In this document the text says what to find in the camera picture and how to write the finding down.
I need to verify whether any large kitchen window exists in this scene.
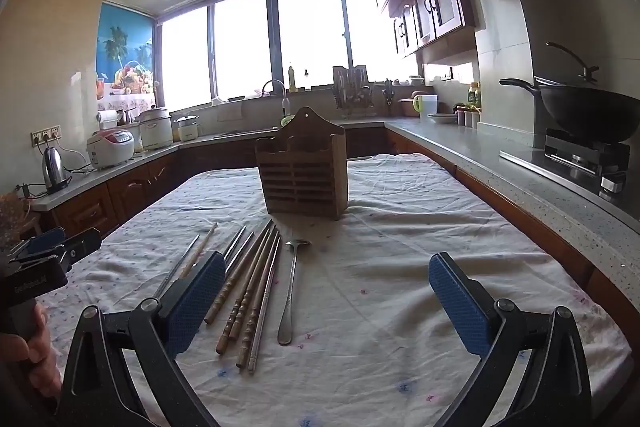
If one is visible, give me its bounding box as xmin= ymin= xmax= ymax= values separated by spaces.
xmin=155 ymin=0 xmax=421 ymax=112

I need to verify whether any grey kitchen countertop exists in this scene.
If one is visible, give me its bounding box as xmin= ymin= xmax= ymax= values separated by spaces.
xmin=25 ymin=117 xmax=640 ymax=303

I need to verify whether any dish rack with boards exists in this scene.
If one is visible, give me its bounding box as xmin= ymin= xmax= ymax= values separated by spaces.
xmin=331 ymin=64 xmax=377 ymax=118

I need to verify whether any metal spoon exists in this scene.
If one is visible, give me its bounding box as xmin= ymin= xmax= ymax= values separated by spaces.
xmin=277 ymin=238 xmax=312 ymax=346

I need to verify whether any wall power outlet strip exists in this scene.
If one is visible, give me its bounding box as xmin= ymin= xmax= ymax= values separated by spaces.
xmin=31 ymin=125 xmax=62 ymax=146

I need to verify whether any person's left hand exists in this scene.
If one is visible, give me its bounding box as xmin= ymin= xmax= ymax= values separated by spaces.
xmin=0 ymin=302 xmax=63 ymax=400

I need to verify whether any large white slow cooker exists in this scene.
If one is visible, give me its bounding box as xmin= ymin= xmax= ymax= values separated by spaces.
xmin=137 ymin=107 xmax=174 ymax=151

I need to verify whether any kitchen sink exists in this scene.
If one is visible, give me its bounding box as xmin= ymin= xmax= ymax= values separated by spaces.
xmin=215 ymin=127 xmax=281 ymax=138

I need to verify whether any white floral tablecloth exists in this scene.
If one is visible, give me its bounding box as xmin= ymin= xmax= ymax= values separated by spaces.
xmin=40 ymin=152 xmax=633 ymax=427

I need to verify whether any black wok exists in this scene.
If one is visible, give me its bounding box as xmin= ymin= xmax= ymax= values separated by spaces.
xmin=499 ymin=77 xmax=640 ymax=142

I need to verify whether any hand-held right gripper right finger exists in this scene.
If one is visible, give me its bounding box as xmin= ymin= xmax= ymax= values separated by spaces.
xmin=429 ymin=252 xmax=593 ymax=427

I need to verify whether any metal chopstick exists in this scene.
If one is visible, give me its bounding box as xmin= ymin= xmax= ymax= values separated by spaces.
xmin=225 ymin=231 xmax=256 ymax=275
xmin=222 ymin=227 xmax=247 ymax=258
xmin=152 ymin=234 xmax=201 ymax=300
xmin=247 ymin=234 xmax=282 ymax=373

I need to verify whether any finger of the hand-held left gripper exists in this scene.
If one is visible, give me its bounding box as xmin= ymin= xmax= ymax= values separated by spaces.
xmin=57 ymin=227 xmax=102 ymax=269
xmin=10 ymin=227 xmax=67 ymax=261

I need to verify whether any wooden utensil holder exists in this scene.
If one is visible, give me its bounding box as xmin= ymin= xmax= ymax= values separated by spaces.
xmin=255 ymin=107 xmax=349 ymax=221

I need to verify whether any plain light wooden chopstick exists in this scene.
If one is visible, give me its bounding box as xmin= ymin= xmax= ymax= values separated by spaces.
xmin=180 ymin=222 xmax=219 ymax=280

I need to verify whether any gas stove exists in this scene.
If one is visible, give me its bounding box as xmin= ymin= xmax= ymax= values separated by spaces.
xmin=544 ymin=127 xmax=631 ymax=195

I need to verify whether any fruit and palm wall poster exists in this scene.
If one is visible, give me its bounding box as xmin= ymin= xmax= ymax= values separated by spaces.
xmin=96 ymin=3 xmax=157 ymax=110

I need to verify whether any wok lid with black handle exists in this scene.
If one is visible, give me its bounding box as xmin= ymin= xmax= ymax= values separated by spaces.
xmin=535 ymin=41 xmax=601 ymax=88

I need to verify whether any steel electric kettle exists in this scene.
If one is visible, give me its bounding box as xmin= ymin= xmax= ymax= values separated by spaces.
xmin=42 ymin=146 xmax=73 ymax=194

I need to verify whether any curved steel faucet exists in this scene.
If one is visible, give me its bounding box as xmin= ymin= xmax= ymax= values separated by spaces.
xmin=261 ymin=79 xmax=291 ymax=118

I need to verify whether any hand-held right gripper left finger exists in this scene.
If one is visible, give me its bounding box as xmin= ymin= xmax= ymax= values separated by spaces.
xmin=55 ymin=251 xmax=227 ymax=427

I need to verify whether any white and red rice cooker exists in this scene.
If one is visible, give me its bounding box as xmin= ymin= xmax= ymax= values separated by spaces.
xmin=86 ymin=129 xmax=136 ymax=170

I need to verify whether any small white electric pot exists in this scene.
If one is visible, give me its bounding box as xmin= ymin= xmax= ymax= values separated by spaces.
xmin=173 ymin=114 xmax=202 ymax=142

